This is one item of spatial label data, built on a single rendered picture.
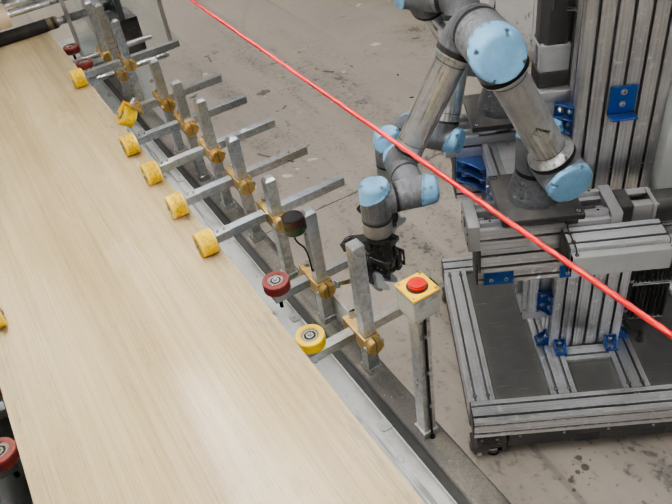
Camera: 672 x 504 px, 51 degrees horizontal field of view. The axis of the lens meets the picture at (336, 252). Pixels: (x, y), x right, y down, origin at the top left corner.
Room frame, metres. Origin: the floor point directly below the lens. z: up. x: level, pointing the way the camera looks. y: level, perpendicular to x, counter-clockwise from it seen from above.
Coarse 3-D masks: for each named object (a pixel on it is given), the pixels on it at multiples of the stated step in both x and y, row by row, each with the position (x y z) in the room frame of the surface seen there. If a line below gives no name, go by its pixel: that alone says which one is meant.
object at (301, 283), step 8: (344, 256) 1.62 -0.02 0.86; (328, 264) 1.59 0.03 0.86; (336, 264) 1.59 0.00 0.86; (344, 264) 1.59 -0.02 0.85; (328, 272) 1.57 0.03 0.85; (336, 272) 1.58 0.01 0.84; (296, 280) 1.55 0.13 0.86; (304, 280) 1.54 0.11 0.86; (296, 288) 1.52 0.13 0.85; (304, 288) 1.53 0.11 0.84; (280, 296) 1.50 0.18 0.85; (288, 296) 1.51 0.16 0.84
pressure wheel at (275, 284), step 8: (272, 272) 1.55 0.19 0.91; (280, 272) 1.54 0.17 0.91; (264, 280) 1.52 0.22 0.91; (272, 280) 1.51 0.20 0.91; (280, 280) 1.51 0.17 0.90; (288, 280) 1.50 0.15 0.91; (264, 288) 1.49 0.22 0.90; (272, 288) 1.48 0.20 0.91; (280, 288) 1.48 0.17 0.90; (288, 288) 1.49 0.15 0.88; (272, 296) 1.48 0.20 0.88; (280, 304) 1.51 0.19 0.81
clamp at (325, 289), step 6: (300, 270) 1.59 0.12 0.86; (306, 270) 1.57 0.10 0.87; (306, 276) 1.55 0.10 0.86; (312, 282) 1.52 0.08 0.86; (324, 282) 1.51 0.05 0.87; (330, 282) 1.51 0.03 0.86; (312, 288) 1.53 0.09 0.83; (318, 288) 1.50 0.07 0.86; (324, 288) 1.49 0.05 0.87; (330, 288) 1.49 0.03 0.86; (318, 294) 1.48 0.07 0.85; (324, 294) 1.48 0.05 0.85; (330, 294) 1.49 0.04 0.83
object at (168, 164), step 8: (264, 120) 2.35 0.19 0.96; (272, 120) 2.34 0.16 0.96; (248, 128) 2.31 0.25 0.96; (256, 128) 2.31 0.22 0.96; (264, 128) 2.32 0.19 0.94; (224, 136) 2.28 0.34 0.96; (240, 136) 2.28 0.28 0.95; (248, 136) 2.29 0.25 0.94; (224, 144) 2.25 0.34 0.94; (184, 152) 2.21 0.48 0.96; (192, 152) 2.21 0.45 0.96; (200, 152) 2.21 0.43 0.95; (168, 160) 2.17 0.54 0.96; (176, 160) 2.17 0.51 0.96; (184, 160) 2.19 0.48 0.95; (192, 160) 2.20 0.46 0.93; (160, 168) 2.14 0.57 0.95; (168, 168) 2.15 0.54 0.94
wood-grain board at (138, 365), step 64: (0, 64) 3.46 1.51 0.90; (64, 64) 3.33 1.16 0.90; (0, 128) 2.76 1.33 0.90; (64, 128) 2.67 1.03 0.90; (0, 192) 2.25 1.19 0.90; (64, 192) 2.17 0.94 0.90; (128, 192) 2.11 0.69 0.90; (0, 256) 1.85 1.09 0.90; (64, 256) 1.80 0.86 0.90; (128, 256) 1.74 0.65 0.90; (192, 256) 1.69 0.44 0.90; (64, 320) 1.49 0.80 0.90; (128, 320) 1.45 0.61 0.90; (192, 320) 1.41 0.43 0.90; (256, 320) 1.37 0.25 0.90; (0, 384) 1.28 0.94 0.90; (64, 384) 1.25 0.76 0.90; (128, 384) 1.21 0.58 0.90; (192, 384) 1.18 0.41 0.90; (256, 384) 1.14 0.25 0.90; (320, 384) 1.11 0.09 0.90; (64, 448) 1.04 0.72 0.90; (128, 448) 1.01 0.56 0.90; (192, 448) 0.98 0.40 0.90; (256, 448) 0.96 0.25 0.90; (320, 448) 0.93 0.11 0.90
